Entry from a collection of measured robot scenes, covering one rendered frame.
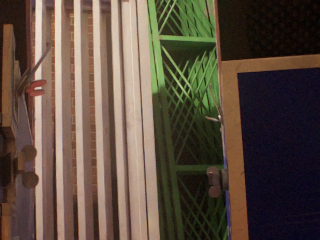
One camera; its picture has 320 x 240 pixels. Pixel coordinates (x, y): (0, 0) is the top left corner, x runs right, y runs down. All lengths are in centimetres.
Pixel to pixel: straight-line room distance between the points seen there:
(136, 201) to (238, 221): 184
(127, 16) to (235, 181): 215
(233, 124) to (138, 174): 182
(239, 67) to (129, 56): 197
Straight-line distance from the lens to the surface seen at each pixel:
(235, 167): 88
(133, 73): 281
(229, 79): 91
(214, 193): 107
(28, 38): 150
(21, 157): 66
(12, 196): 78
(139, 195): 267
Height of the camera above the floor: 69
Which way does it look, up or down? 11 degrees up
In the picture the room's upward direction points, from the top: 3 degrees counter-clockwise
